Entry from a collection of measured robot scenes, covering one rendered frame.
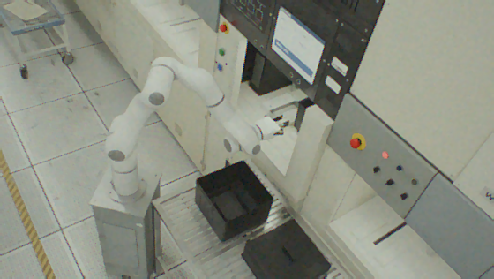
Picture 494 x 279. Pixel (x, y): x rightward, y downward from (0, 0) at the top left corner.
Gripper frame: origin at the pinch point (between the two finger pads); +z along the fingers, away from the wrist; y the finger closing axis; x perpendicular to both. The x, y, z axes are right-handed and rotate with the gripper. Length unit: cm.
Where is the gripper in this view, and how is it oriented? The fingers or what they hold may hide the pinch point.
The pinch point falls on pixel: (282, 120)
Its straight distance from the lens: 206.1
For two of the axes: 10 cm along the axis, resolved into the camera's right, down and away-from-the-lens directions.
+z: 7.9, -3.6, 4.9
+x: 1.3, -6.8, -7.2
